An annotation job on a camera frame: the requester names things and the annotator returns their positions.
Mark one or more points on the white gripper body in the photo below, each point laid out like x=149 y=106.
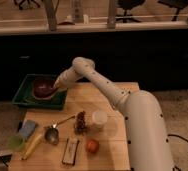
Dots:
x=64 y=81

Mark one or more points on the dark maroon bowl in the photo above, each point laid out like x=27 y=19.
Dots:
x=43 y=86

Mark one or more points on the red-orange bowl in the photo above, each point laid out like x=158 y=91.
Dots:
x=44 y=98

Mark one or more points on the green plastic tray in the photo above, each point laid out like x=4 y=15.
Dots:
x=24 y=96

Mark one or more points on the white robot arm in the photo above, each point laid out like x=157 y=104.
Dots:
x=148 y=146

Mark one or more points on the brown pine cone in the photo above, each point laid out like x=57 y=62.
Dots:
x=80 y=124

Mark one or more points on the white cup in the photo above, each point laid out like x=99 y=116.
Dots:
x=99 y=118

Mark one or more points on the metal measuring scoop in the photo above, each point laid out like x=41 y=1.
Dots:
x=51 y=132

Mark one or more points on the blue sponge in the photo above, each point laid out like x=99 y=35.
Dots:
x=27 y=129

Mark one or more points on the orange fruit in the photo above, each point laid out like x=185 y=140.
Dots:
x=92 y=146

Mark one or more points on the green plastic cup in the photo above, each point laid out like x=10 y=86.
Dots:
x=16 y=143

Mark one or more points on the black chair left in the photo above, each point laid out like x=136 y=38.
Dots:
x=26 y=4

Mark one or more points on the black office chair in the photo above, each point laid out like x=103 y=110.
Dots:
x=126 y=6

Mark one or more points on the black chair right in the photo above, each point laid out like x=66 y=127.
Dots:
x=177 y=4

